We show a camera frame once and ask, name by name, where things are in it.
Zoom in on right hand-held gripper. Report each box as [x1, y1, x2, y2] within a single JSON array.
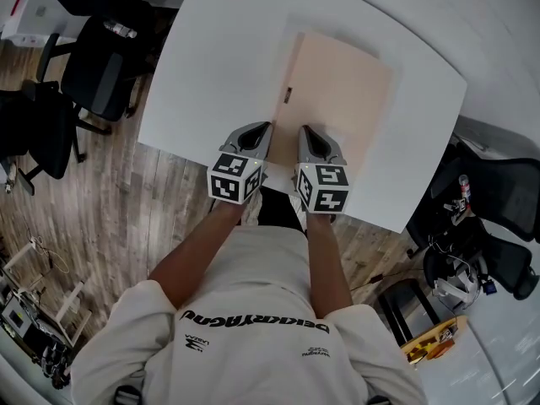
[[294, 125, 351, 215]]

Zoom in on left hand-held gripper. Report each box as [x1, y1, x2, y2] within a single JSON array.
[[207, 121, 275, 206]]

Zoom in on beige cloth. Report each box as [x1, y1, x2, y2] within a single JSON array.
[[268, 30, 394, 173]]

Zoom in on person's right forearm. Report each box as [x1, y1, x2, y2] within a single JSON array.
[[303, 211, 354, 321]]

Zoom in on person's left forearm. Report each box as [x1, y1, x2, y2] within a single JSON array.
[[148, 199, 246, 312]]

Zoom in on person's left shoe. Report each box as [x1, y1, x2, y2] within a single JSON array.
[[242, 182, 264, 228]]

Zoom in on person's black trousers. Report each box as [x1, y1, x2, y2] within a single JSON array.
[[256, 186, 305, 231]]

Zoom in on small black and white tool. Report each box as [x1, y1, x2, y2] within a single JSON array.
[[441, 197, 477, 228]]

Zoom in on clear plastic water bottle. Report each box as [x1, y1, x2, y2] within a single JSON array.
[[102, 19, 138, 40]]

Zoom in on light grey desk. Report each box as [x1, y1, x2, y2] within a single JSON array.
[[454, 115, 540, 165]]

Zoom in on black metal stool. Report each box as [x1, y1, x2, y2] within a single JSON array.
[[376, 278, 443, 348]]

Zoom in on black mesh office chair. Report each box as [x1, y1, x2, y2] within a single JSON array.
[[423, 217, 540, 302], [429, 140, 540, 245]]

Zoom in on white headset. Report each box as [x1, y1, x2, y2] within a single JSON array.
[[431, 262, 483, 308]]

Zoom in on person's cream printed sweatshirt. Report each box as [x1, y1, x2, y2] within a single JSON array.
[[69, 224, 429, 405]]

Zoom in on round wooden board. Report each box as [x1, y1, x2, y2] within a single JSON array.
[[397, 314, 470, 367]]

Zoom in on white wooden rack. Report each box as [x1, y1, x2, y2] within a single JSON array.
[[0, 237, 93, 350]]

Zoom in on white cabinet with red labels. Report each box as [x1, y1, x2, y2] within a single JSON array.
[[0, 0, 82, 48]]

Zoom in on grey electronics box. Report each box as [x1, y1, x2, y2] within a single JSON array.
[[0, 292, 34, 342]]

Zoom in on dark floor cable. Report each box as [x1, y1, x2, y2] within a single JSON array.
[[348, 267, 424, 294]]

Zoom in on white coiled floor cable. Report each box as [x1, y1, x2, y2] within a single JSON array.
[[24, 224, 72, 277]]

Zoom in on black harness strap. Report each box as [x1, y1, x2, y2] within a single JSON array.
[[112, 383, 143, 405]]

